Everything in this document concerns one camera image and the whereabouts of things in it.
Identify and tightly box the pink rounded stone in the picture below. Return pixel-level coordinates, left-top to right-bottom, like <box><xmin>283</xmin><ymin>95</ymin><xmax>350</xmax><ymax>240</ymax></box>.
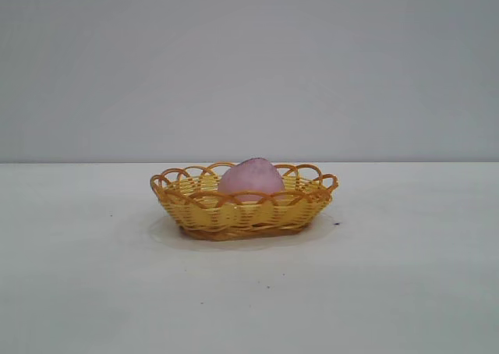
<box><xmin>217</xmin><ymin>158</ymin><xmax>286</xmax><ymax>207</ymax></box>

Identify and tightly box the yellow woven plastic basket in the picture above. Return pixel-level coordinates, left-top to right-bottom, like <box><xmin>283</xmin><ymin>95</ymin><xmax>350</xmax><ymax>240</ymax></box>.
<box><xmin>150</xmin><ymin>161</ymin><xmax>339</xmax><ymax>242</ymax></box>

